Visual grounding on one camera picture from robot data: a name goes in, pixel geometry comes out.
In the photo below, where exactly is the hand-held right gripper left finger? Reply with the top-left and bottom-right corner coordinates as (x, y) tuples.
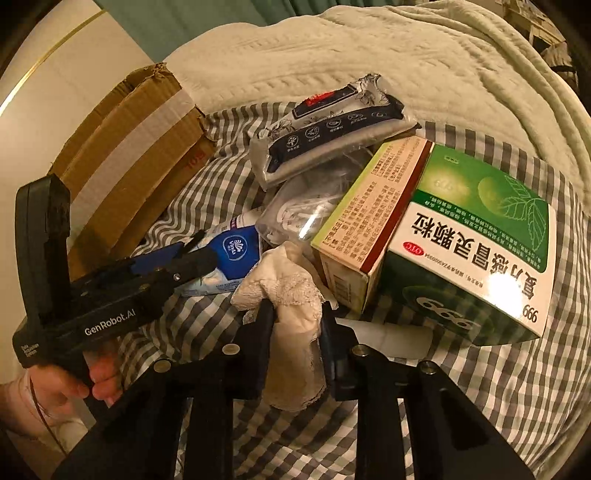
(53, 305), (278, 480)

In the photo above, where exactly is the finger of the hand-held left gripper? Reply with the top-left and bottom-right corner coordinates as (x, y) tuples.
(131, 233), (206, 278)
(148, 249), (220, 296)

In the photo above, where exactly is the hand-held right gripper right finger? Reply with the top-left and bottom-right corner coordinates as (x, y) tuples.
(318, 301), (536, 480)

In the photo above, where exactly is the blue tissue packet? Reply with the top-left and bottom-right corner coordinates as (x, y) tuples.
(178, 226), (264, 298)

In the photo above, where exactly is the white cloth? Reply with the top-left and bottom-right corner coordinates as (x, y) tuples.
(231, 240), (340, 414)

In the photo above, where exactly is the white toothpaste tube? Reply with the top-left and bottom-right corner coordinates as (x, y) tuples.
(215, 208), (264, 234)

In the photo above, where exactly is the brown cardboard box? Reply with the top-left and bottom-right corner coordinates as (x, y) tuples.
(48, 62), (218, 278)

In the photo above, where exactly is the beige medicine box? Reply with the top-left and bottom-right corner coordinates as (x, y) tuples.
(310, 136), (435, 315)

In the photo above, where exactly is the green medicine box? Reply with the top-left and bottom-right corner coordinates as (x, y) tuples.
(369, 143), (557, 347)

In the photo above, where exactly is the wet wipes packet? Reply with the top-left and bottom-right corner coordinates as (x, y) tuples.
(249, 71), (421, 190)

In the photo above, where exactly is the person's left hand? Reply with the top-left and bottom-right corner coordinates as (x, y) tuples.
(23, 342), (124, 409)

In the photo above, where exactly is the teal curtain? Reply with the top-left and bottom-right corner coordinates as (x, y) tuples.
(92, 0), (370, 44)

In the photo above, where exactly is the cream quilted blanket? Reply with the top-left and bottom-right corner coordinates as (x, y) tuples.
(164, 0), (583, 241)

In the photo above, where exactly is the white desk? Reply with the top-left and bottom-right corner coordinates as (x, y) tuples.
(505, 7), (566, 47)

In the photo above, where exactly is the clear bag of white cables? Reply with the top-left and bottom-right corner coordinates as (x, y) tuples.
(254, 148), (370, 250)

